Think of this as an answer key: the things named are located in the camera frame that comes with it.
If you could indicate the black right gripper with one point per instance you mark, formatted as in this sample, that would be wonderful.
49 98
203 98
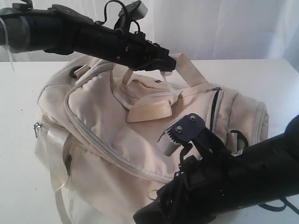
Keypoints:
198 192

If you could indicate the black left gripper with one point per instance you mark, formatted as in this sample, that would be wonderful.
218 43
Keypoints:
132 50

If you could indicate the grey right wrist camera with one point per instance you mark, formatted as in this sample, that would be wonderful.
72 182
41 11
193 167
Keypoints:
180 133

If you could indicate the beige duffel bag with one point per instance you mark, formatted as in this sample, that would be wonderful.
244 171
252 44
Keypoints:
100 130

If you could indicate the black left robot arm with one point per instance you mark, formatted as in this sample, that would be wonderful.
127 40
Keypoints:
63 31

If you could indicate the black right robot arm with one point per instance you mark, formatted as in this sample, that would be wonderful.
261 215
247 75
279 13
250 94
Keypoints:
264 172

